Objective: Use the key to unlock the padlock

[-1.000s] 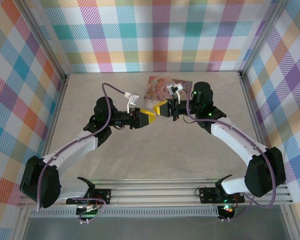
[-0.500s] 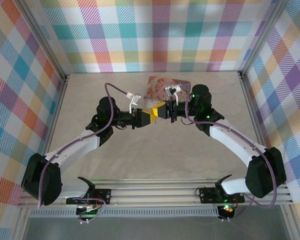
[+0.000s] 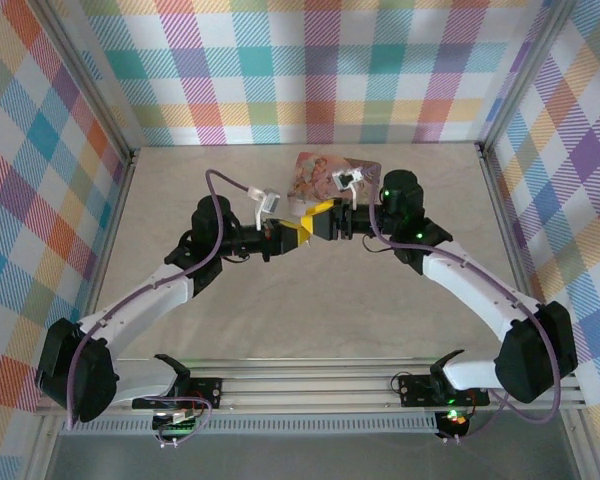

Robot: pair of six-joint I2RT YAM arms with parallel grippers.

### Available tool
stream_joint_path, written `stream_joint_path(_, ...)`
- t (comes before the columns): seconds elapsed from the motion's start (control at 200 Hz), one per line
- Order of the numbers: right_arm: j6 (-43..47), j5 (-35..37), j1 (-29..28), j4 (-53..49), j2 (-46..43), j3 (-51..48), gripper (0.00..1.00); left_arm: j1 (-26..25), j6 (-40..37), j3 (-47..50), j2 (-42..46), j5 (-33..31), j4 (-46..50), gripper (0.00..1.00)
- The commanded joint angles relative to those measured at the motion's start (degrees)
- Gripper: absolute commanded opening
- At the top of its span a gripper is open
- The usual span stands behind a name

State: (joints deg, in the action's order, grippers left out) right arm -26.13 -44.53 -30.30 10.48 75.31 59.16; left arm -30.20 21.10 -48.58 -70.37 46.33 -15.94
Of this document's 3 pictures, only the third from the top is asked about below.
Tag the clear floral acrylic box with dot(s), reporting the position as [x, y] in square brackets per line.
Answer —
[320, 175]

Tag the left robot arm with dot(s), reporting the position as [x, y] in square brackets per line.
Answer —
[140, 300]

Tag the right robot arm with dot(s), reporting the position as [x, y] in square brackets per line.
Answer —
[480, 290]

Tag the small electronics board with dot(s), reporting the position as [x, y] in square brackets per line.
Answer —
[454, 424]
[175, 430]

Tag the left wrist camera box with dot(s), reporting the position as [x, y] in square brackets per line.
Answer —
[270, 201]

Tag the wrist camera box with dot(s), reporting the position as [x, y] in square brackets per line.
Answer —
[270, 201]
[346, 180]

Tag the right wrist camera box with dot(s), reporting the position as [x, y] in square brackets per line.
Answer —
[346, 180]

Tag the aluminium side frame rail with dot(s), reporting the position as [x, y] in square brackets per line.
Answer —
[120, 210]
[500, 205]

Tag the aluminium mounting rail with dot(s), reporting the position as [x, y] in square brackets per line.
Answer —
[305, 385]

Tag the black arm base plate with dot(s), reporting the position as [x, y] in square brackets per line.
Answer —
[415, 392]
[207, 391]

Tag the aluminium frame post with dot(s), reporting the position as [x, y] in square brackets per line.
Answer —
[525, 70]
[80, 65]

